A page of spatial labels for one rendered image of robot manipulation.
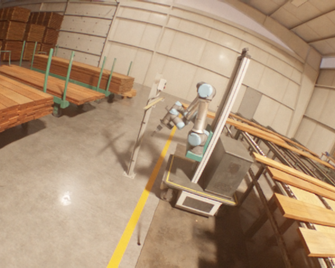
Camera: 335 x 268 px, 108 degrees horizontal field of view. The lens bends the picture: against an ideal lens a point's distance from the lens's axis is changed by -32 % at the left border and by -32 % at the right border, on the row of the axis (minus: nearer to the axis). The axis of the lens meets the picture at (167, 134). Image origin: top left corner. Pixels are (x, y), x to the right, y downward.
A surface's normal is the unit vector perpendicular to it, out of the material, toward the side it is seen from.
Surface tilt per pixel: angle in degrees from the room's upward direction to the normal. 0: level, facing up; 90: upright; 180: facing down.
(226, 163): 90
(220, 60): 89
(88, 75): 90
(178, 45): 90
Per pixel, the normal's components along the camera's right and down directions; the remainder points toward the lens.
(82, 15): -0.16, 0.31
